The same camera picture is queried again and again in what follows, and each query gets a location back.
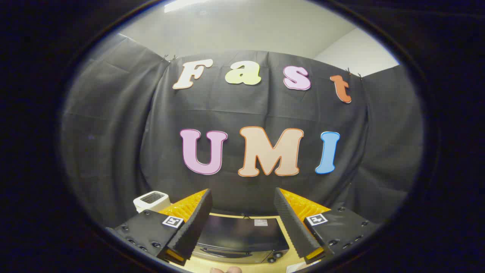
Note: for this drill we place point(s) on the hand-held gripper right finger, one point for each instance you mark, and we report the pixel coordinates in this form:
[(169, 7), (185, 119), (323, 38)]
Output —
[(293, 223)]

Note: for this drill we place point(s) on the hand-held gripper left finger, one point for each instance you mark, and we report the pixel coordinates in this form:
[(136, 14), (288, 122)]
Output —
[(195, 223)]

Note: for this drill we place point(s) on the black toaster oven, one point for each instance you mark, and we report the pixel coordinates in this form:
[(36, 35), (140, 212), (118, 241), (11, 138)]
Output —
[(242, 232)]

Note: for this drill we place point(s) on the white pop-up toaster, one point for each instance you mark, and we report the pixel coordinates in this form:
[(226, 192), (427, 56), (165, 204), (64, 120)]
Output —
[(151, 200)]

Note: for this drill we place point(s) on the black backdrop cloth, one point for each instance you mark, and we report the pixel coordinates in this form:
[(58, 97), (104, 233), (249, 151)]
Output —
[(113, 132)]

